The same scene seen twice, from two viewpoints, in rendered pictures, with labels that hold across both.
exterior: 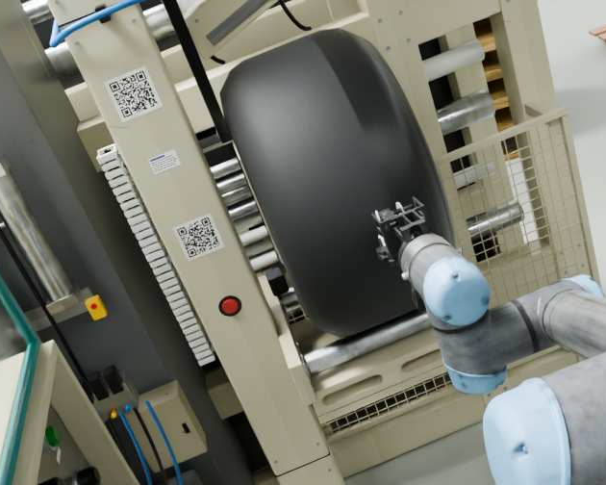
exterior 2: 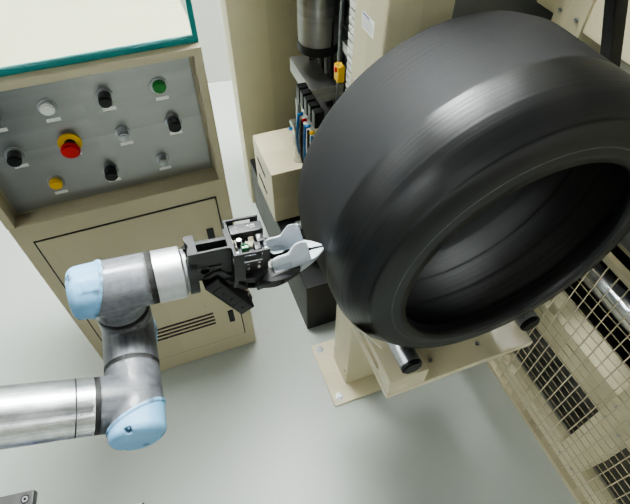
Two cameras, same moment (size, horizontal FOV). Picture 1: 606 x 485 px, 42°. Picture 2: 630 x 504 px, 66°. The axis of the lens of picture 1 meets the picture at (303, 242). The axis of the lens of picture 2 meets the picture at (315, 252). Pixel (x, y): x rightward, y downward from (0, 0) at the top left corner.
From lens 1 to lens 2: 1.16 m
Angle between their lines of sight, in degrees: 59
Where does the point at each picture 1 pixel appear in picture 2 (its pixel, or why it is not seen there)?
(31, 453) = (66, 70)
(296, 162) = (330, 128)
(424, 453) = (502, 397)
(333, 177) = (326, 170)
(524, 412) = not seen: outside the picture
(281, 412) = not seen: hidden behind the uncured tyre
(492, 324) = (111, 334)
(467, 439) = (521, 434)
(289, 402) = not seen: hidden behind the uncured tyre
